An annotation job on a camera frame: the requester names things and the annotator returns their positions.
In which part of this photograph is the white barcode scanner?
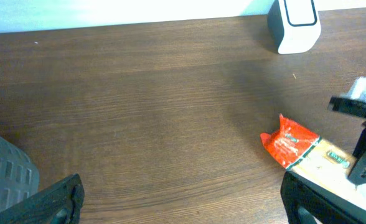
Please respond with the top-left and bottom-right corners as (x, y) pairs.
(267, 0), (321, 55)

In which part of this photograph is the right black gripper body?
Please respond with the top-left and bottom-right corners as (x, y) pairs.
(327, 96), (366, 128)

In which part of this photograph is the grey plastic mesh basket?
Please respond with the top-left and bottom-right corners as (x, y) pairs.
(0, 137), (39, 212)

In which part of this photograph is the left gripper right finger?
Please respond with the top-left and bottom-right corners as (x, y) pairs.
(280, 171), (366, 224)

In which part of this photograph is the orange spaghetti packet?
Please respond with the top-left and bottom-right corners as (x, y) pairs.
(260, 115), (366, 210)

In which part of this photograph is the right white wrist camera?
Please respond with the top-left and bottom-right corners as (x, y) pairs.
(347, 77), (366, 101)

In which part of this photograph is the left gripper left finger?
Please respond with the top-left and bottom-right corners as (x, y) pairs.
(0, 174), (85, 224)

